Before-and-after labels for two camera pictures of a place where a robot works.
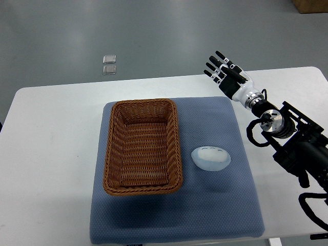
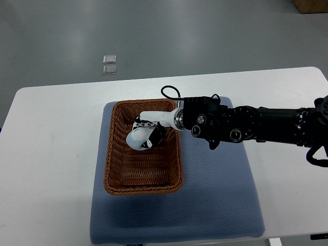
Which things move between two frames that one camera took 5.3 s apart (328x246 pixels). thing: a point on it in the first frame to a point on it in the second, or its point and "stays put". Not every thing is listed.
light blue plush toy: [210, 158] to [138, 137]
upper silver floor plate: [109, 59] stays put
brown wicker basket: [143, 153] stays put
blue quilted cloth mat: [207, 205] stays put
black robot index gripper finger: [231, 65] to [140, 124]
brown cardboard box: [305, 6] stays put
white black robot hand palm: [244, 93] to [173, 119]
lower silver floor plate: [109, 69] stays put
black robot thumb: [234, 75] to [156, 137]
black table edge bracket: [319, 236] stays put
